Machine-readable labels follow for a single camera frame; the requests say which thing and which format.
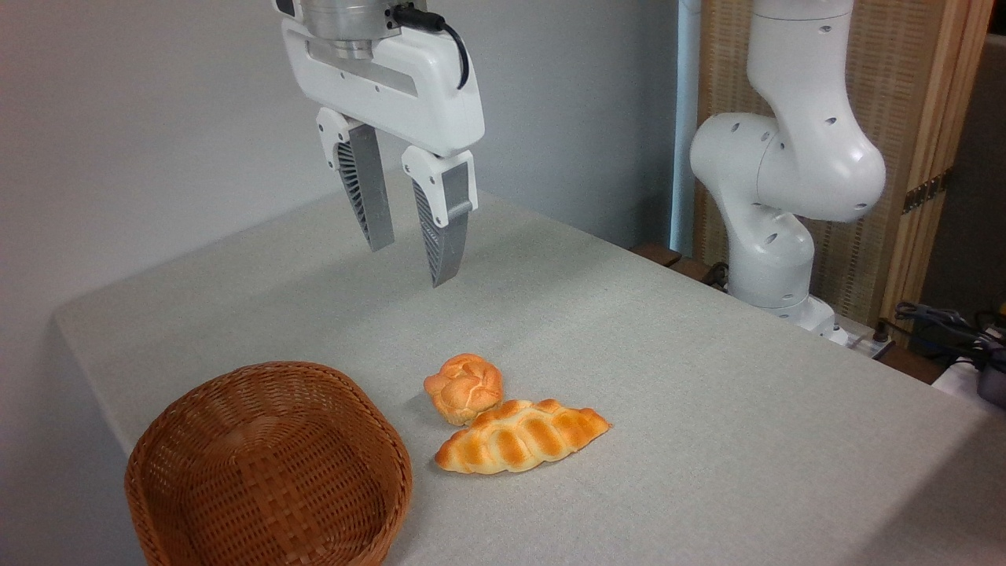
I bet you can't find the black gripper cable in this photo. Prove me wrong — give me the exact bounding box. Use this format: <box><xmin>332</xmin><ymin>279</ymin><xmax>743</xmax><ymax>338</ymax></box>
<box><xmin>391</xmin><ymin>4</ymin><xmax>471</xmax><ymax>91</ymax></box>

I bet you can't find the brass screen hinge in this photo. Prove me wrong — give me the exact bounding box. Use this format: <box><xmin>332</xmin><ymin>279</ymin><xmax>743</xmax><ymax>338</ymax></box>
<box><xmin>902</xmin><ymin>169</ymin><xmax>953</xmax><ymax>215</ymax></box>

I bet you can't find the black cable bundle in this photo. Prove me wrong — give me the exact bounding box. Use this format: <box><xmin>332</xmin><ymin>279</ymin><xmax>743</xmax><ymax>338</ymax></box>
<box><xmin>894</xmin><ymin>301</ymin><xmax>1006</xmax><ymax>408</ymax></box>

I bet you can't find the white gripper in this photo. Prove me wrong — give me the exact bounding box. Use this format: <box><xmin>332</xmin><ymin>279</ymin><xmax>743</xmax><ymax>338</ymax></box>
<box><xmin>281</xmin><ymin>17</ymin><xmax>486</xmax><ymax>289</ymax></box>

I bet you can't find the long braided bread loaf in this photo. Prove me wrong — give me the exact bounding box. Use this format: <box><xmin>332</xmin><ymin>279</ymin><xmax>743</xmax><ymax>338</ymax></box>
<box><xmin>434</xmin><ymin>399</ymin><xmax>611</xmax><ymax>476</ymax></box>

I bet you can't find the round knotted bread roll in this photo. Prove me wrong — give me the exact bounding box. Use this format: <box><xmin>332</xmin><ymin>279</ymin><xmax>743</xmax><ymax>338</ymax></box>
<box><xmin>424</xmin><ymin>353</ymin><xmax>505</xmax><ymax>427</ymax></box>

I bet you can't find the brown wicker basket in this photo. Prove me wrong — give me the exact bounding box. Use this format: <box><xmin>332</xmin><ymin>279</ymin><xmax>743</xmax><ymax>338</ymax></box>
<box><xmin>124</xmin><ymin>361</ymin><xmax>413</xmax><ymax>566</ymax></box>

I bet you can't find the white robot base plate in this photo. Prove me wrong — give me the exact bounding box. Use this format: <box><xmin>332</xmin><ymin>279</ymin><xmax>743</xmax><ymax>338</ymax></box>
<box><xmin>817</xmin><ymin>313</ymin><xmax>897</xmax><ymax>360</ymax></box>

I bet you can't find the white vertical pole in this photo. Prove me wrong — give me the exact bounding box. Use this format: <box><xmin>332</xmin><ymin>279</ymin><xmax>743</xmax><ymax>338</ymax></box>
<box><xmin>668</xmin><ymin>0</ymin><xmax>702</xmax><ymax>256</ymax></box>

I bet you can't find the grey tablecloth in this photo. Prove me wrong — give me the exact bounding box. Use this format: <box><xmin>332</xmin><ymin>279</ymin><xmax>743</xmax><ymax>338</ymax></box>
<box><xmin>51</xmin><ymin>185</ymin><xmax>1006</xmax><ymax>566</ymax></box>

